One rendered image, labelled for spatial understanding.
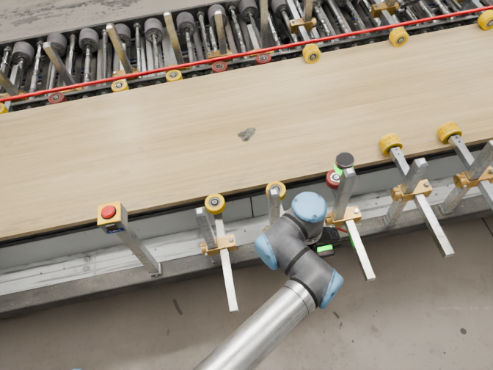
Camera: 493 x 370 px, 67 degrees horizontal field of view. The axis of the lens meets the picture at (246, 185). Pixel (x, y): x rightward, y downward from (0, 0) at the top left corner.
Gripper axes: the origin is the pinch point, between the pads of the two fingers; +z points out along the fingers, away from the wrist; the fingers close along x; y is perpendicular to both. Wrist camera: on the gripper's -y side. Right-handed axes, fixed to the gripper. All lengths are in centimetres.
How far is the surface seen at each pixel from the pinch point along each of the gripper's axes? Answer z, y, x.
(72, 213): 7, 86, -43
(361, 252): 10.8, -20.8, -0.2
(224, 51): 8, 8, -124
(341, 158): -21.1, -16.3, -21.6
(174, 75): 6, 36, -111
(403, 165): 1, -46, -27
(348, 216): 9.8, -21.0, -14.9
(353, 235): 10.8, -20.7, -7.5
